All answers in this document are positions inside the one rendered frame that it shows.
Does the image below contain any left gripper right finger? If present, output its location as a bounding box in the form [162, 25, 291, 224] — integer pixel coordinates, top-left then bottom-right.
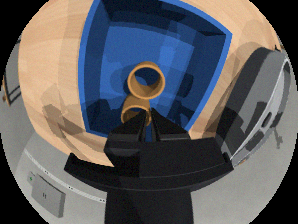
[152, 108, 192, 141]

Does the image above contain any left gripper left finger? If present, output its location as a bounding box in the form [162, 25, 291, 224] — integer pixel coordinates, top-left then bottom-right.
[106, 109, 146, 141]

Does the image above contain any blue open tray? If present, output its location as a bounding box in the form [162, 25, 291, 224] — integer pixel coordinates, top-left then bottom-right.
[78, 0, 233, 137]

